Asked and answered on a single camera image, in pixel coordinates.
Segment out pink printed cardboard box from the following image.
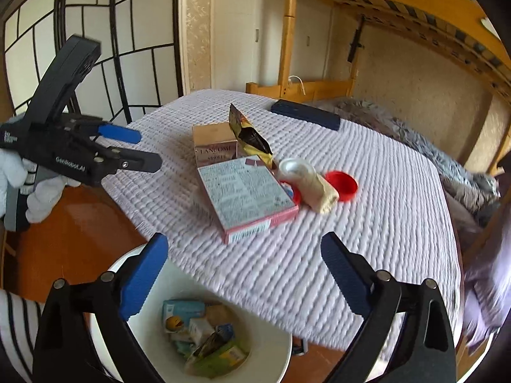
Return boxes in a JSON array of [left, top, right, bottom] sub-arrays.
[[197, 155, 300, 245]]

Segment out white quilted blanket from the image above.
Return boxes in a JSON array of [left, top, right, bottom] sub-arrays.
[[98, 90, 466, 352]]

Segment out dark blue flat case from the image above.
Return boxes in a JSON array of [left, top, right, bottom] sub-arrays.
[[271, 99, 341, 131]]

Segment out red plastic lid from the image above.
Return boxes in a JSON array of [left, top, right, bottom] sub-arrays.
[[325, 170, 359, 203]]

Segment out gold foil snack bag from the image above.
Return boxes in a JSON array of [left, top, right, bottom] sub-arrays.
[[227, 103, 276, 168]]

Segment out grey rumpled duvet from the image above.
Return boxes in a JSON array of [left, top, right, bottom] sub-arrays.
[[315, 98, 501, 224]]

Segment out black framed folding screen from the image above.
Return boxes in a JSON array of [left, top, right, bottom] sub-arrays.
[[0, 0, 190, 128]]

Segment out person's left hand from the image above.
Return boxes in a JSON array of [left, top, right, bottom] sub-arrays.
[[0, 149, 81, 224]]

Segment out purple pillow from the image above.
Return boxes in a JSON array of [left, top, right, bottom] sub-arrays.
[[463, 223, 511, 348]]

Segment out white round bin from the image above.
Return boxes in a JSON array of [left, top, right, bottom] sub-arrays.
[[91, 243, 293, 383]]

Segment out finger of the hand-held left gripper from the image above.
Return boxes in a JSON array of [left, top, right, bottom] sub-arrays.
[[92, 147, 164, 176], [68, 122, 142, 144]]

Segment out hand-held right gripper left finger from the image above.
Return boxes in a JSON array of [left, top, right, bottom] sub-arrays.
[[33, 232, 170, 383]]

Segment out striped clothing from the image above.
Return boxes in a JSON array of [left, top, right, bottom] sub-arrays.
[[0, 289, 124, 383]]

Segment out pile of discarded packaging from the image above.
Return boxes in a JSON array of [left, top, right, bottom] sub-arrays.
[[162, 299, 250, 379]]

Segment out beige cosmetics box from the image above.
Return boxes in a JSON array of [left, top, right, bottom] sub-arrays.
[[192, 122, 240, 168]]

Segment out black strap on wall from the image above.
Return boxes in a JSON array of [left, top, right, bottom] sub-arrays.
[[347, 16, 365, 64]]

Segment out red and blue round container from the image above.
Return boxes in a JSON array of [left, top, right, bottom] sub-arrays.
[[279, 181, 303, 205]]

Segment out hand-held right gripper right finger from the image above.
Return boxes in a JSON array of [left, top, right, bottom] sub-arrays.
[[320, 231, 458, 383]]

